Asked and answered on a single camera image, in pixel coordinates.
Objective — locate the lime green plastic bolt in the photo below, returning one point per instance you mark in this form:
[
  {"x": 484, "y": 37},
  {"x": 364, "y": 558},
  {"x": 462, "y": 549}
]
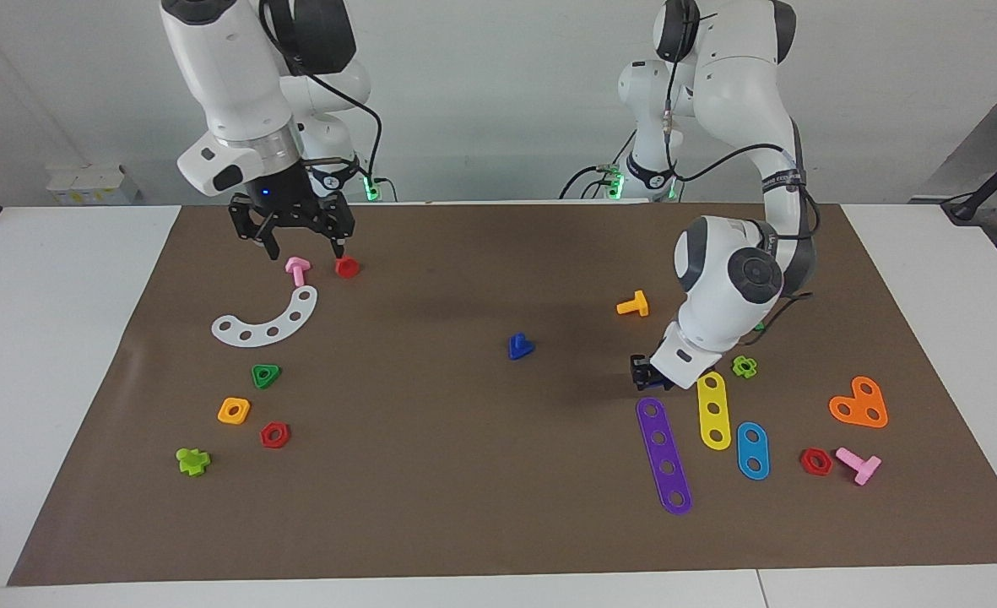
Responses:
[{"x": 190, "y": 460}]

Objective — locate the blue plastic bolt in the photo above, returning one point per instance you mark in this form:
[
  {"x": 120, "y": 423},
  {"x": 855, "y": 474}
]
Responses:
[{"x": 519, "y": 348}]

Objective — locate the brown table mat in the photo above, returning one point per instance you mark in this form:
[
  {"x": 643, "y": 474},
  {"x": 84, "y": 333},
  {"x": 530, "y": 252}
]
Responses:
[{"x": 464, "y": 507}]

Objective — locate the pink plastic bolt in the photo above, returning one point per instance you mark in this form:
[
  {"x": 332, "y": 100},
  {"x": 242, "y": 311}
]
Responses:
[
  {"x": 297, "y": 270},
  {"x": 863, "y": 466}
]

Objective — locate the white curved perforated strip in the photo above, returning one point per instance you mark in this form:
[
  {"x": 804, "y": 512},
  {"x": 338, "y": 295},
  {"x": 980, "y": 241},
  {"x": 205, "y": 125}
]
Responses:
[{"x": 284, "y": 324}]

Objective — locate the red hexagon nut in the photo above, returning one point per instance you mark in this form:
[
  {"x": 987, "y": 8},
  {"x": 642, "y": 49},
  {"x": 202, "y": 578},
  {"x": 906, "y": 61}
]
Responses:
[
  {"x": 805, "y": 466},
  {"x": 267, "y": 441}
]

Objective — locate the lime green plastic nut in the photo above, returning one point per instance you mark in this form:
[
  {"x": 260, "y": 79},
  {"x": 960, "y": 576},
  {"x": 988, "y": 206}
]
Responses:
[{"x": 738, "y": 363}]

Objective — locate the purple four-hole strip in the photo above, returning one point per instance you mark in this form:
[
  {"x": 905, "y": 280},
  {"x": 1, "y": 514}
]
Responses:
[{"x": 656, "y": 424}]

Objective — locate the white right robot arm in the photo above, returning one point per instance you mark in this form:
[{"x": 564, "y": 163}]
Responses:
[{"x": 219, "y": 67}]

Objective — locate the blue two-hole strip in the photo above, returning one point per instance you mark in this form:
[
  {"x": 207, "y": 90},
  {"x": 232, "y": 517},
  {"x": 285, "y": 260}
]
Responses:
[{"x": 752, "y": 450}]

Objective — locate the orange heart-shaped plate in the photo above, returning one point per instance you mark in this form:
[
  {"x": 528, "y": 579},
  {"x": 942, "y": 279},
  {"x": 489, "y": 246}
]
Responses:
[{"x": 859, "y": 405}]

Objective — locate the black clamp stand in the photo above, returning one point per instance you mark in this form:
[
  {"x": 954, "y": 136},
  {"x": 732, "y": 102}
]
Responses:
[{"x": 992, "y": 181}]

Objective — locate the red plastic bolt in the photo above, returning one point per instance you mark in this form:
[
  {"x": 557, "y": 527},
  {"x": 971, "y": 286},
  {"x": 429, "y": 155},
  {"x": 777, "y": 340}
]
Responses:
[{"x": 347, "y": 268}]

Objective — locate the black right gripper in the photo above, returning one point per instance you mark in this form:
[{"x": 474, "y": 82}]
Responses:
[{"x": 283, "y": 190}]

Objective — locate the yellow three-hole strip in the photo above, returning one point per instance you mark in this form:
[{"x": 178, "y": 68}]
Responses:
[{"x": 712, "y": 397}]

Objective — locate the green triangle nut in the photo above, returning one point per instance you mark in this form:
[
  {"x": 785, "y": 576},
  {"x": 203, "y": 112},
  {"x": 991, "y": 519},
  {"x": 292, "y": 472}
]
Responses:
[{"x": 258, "y": 382}]

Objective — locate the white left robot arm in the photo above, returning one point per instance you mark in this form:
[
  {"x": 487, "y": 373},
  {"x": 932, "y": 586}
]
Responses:
[{"x": 726, "y": 279}]

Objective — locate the white cardboard box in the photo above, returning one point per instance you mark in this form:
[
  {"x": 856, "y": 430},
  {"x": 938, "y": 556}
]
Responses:
[{"x": 93, "y": 186}]

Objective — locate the orange plastic bolt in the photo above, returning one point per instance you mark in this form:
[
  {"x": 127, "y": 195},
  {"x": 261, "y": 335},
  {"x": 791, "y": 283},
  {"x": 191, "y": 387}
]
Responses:
[{"x": 633, "y": 306}]

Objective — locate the orange square nut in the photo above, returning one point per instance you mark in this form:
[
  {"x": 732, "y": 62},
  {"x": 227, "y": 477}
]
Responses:
[{"x": 224, "y": 418}]

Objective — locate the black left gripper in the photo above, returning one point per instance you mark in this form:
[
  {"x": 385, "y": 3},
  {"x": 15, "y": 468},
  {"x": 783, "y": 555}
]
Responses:
[{"x": 663, "y": 377}]

